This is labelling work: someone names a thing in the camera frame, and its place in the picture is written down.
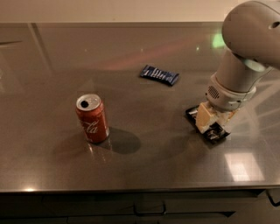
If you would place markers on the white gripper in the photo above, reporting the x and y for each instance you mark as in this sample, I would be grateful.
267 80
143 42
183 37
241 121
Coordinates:
227 97

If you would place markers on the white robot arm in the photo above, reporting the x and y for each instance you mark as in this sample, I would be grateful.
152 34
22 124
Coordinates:
251 33

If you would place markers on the dark drawer handle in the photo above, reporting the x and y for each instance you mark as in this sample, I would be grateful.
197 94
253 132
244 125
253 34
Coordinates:
149 208

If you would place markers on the blue snack bar wrapper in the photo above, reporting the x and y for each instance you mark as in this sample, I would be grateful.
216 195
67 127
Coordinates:
153 73

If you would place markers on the black RXBAR chocolate bar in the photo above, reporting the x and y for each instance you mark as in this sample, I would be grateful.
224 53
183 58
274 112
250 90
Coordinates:
213 135

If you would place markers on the red Coca-Cola can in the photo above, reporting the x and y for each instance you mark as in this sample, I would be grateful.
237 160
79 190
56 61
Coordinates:
91 113

